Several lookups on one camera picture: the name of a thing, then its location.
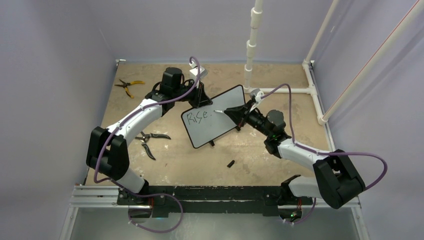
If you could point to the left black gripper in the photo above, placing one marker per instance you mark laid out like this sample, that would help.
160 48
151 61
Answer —
200 99

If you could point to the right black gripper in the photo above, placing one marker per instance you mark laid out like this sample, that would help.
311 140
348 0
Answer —
240 114

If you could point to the small black-framed whiteboard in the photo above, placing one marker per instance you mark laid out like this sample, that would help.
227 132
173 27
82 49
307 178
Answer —
203 125

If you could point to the black marker cap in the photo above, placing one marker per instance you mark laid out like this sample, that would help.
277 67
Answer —
231 164

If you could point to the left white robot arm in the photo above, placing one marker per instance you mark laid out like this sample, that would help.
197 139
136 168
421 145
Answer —
108 147

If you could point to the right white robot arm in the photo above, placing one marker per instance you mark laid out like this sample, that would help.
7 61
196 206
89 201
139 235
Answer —
336 180

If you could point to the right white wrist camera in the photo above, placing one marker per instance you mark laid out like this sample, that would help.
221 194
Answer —
256 96

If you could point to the black handled pliers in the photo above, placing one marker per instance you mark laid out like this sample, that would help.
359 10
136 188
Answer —
146 137

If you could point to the yellow handled pliers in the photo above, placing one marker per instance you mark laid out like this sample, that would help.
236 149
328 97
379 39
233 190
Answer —
125 85

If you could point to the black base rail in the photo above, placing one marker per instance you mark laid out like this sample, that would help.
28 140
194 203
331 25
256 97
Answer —
268 201

